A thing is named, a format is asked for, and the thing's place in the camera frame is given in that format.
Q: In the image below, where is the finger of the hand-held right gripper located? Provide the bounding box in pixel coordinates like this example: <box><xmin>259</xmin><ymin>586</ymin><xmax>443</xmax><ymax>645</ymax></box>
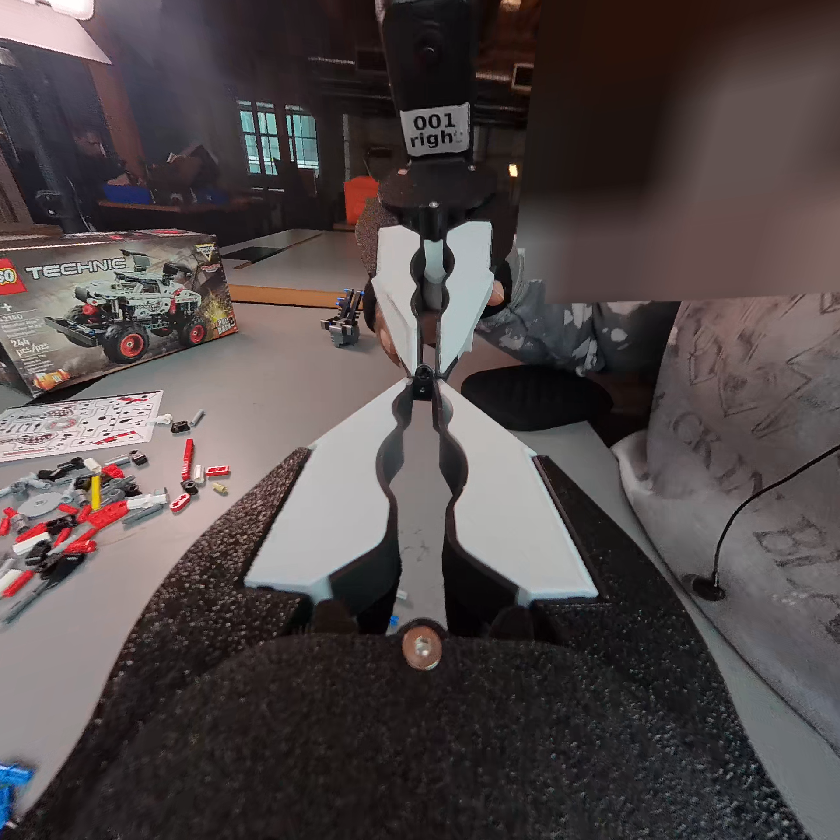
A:
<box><xmin>435</xmin><ymin>220</ymin><xmax>496</xmax><ymax>382</ymax></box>
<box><xmin>369</xmin><ymin>225</ymin><xmax>422</xmax><ymax>380</ymax></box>

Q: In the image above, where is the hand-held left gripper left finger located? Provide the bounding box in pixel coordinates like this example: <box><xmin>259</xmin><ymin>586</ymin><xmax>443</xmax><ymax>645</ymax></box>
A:
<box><xmin>243</xmin><ymin>382</ymin><xmax>403</xmax><ymax>602</ymax></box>

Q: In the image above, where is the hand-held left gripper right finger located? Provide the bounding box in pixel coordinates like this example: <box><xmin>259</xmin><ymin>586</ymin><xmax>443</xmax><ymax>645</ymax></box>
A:
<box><xmin>434</xmin><ymin>379</ymin><xmax>600</xmax><ymax>602</ymax></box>

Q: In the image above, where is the person's right forearm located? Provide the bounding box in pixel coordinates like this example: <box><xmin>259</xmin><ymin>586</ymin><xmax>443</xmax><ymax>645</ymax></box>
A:
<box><xmin>472</xmin><ymin>262</ymin><xmax>681</xmax><ymax>380</ymax></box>

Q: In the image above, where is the black desk mat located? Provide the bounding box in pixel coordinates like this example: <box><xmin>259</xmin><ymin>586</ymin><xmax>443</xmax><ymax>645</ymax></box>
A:
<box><xmin>220</xmin><ymin>245</ymin><xmax>300</xmax><ymax>263</ymax></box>

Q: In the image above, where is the person's right hand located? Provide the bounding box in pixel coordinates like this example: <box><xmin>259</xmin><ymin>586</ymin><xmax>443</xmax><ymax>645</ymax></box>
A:
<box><xmin>374</xmin><ymin>307</ymin><xmax>417</xmax><ymax>370</ymax></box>

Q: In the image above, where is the small grey toy brick assembly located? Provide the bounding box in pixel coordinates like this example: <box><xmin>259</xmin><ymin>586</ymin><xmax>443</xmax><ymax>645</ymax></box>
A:
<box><xmin>320</xmin><ymin>287</ymin><xmax>366</xmax><ymax>349</ymax></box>

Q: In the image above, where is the orange bag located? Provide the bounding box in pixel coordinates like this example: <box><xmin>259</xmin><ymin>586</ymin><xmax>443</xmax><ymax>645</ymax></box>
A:
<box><xmin>343</xmin><ymin>175</ymin><xmax>383</xmax><ymax>228</ymax></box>

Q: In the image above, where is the brown cardboard sheet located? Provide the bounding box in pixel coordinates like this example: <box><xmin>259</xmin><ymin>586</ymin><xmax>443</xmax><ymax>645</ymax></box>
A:
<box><xmin>222</xmin><ymin>282</ymin><xmax>368</xmax><ymax>311</ymax></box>

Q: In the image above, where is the black textured armrest pad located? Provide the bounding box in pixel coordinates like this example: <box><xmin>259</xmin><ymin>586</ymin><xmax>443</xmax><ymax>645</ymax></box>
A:
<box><xmin>459</xmin><ymin>366</ymin><xmax>615</xmax><ymax>433</ymax></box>

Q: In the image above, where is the paned window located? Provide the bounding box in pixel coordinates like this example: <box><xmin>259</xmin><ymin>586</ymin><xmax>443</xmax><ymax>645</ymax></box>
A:
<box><xmin>235</xmin><ymin>98</ymin><xmax>321</xmax><ymax>179</ymax></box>

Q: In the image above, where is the pile of toy brick pieces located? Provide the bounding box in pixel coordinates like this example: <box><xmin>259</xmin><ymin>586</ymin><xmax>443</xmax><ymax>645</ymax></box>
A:
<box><xmin>0</xmin><ymin>408</ymin><xmax>232</xmax><ymax>626</ymax></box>

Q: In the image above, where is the white sticker sheet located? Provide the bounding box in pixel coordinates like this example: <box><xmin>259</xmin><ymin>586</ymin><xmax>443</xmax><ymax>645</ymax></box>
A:
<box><xmin>0</xmin><ymin>390</ymin><xmax>164</xmax><ymax>464</ymax></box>

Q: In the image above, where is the toy truck set box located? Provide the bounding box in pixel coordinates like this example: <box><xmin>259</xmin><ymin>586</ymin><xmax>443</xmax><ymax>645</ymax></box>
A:
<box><xmin>0</xmin><ymin>228</ymin><xmax>239</xmax><ymax>399</ymax></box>

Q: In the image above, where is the black light stand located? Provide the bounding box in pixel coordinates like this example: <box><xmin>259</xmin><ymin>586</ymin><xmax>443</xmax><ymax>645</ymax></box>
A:
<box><xmin>0</xmin><ymin>45</ymin><xmax>91</xmax><ymax>235</ymax></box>

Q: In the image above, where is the white light panel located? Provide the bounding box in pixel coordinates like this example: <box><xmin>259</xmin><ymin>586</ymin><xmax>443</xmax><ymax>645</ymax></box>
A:
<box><xmin>0</xmin><ymin>0</ymin><xmax>114</xmax><ymax>67</ymax></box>

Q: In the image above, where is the blue toy brick part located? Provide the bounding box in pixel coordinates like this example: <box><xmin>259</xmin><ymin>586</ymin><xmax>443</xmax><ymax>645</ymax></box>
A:
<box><xmin>0</xmin><ymin>760</ymin><xmax>35</xmax><ymax>823</ymax></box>

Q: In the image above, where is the thin black cable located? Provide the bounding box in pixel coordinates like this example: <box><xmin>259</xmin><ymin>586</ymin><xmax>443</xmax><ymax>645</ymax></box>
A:
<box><xmin>682</xmin><ymin>445</ymin><xmax>840</xmax><ymax>602</ymax></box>

